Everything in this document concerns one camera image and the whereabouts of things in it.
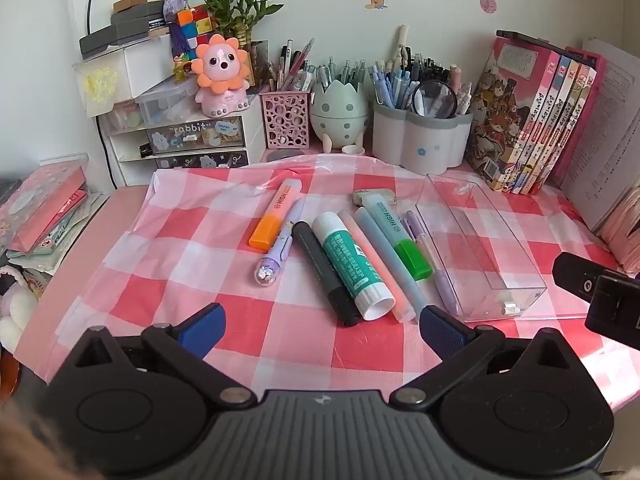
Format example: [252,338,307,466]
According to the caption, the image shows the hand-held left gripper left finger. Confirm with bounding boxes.
[62,302,258,407]

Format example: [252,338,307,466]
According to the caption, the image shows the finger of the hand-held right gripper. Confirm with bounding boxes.
[551,252,610,307]

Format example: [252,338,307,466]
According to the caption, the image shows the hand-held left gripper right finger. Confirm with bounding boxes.
[390,305,581,409]

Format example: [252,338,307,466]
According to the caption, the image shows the purple mechanical pencil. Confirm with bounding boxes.
[402,210,461,317]

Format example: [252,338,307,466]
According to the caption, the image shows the clear plastic box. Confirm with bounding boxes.
[414,174,548,322]

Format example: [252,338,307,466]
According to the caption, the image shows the light blue pen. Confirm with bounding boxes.
[354,207,430,318]

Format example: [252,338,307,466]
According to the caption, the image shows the green cap highlighter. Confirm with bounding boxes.
[361,191,434,281]

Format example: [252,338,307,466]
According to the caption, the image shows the green label glue stick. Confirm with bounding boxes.
[312,211,397,322]

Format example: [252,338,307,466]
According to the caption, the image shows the purple cartoon cap pen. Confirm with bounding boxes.
[255,197,305,288]

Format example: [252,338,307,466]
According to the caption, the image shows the black marker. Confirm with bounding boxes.
[292,220,362,327]

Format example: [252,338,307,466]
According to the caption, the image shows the orange highlighter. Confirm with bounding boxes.
[248,178,301,251]

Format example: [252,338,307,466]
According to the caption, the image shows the white eraser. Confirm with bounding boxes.
[351,188,398,208]

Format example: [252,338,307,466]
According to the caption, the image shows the pink checked plastic tablecloth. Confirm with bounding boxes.
[15,152,640,411]

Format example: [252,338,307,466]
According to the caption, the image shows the striped pink spine comic book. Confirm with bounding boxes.
[532,66,593,195]

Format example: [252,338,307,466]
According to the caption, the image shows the stack of printed papers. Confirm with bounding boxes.
[565,37,640,233]

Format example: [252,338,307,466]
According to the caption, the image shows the cream spine comic book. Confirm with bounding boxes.
[542,69,599,191]

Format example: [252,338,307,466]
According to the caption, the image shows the yellow spine comic book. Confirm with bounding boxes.
[522,62,586,196]

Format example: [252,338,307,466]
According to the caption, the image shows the blue spine comic book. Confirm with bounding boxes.
[510,57,577,194]

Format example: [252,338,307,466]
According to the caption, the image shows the pile of printed packets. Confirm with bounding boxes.
[0,190,108,281]

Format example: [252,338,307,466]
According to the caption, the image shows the white plush toy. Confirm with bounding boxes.
[0,265,41,356]

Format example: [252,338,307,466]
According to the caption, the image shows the grey cloud shaped pen holder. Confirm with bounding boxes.
[371,97,473,173]

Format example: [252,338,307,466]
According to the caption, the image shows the pink printed box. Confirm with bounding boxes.
[0,160,91,256]

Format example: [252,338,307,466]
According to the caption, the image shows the white drawer organiser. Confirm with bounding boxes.
[97,107,266,191]

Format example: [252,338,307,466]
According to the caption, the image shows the black magnifying glass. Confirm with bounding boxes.
[411,80,458,118]

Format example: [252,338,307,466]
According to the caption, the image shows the pink perforated pen holder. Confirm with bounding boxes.
[260,89,313,151]

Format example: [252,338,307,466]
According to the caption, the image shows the clear storage box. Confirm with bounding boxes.
[112,80,198,128]

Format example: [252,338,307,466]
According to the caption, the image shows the egg shaped pen holder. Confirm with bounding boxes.
[310,80,371,155]

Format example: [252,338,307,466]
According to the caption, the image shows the black book stand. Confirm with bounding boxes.
[495,30,571,56]

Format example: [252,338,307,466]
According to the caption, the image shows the bunch of assorted pastel pens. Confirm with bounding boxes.
[367,25,473,116]

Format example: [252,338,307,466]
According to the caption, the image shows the orange lion toy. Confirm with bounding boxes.
[190,33,251,117]

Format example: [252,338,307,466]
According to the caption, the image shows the bag of yellow rubber bands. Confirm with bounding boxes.
[72,57,118,118]

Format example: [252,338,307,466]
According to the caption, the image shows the white cardboard box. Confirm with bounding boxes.
[75,42,176,101]

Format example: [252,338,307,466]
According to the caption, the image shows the glass vase with pebbles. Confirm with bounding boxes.
[240,40,271,86]

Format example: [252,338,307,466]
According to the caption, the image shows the bunch of grey clip pens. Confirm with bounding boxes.
[316,59,370,88]

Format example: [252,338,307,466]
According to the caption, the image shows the bunch of slim gel pens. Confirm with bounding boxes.
[267,37,316,93]

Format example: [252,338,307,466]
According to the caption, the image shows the dark grey flat box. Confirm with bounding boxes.
[111,1,166,26]
[80,20,151,58]

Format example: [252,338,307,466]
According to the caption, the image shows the colourful cube toy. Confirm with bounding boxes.
[170,5,213,53]

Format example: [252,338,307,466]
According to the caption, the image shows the lucky bamboo plant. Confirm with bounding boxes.
[205,0,283,48]

